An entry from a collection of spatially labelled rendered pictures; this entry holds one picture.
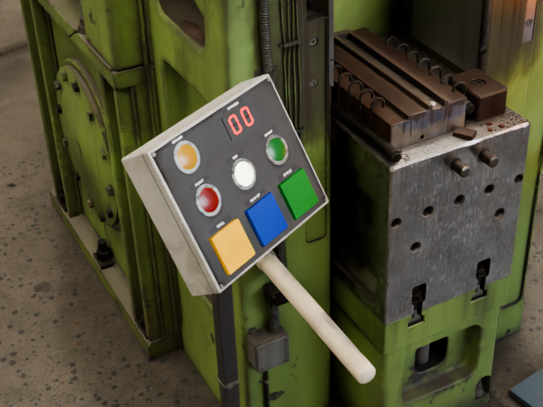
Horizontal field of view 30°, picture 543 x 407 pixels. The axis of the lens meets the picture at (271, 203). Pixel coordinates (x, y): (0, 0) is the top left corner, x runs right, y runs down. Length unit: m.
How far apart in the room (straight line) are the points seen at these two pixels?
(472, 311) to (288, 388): 0.52
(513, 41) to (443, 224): 0.48
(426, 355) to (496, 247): 0.39
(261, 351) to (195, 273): 0.73
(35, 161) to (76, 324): 1.00
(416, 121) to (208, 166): 0.61
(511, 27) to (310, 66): 0.54
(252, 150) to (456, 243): 0.73
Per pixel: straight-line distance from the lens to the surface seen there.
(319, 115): 2.26
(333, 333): 2.16
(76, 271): 3.43
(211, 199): 1.77
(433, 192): 2.28
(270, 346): 2.49
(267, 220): 1.85
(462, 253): 2.46
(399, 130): 2.21
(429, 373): 2.75
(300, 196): 1.92
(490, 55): 2.49
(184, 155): 1.75
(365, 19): 2.66
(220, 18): 2.05
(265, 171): 1.87
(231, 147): 1.83
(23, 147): 4.15
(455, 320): 2.59
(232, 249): 1.79
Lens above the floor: 2.10
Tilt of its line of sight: 35 degrees down
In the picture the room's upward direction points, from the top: 2 degrees counter-clockwise
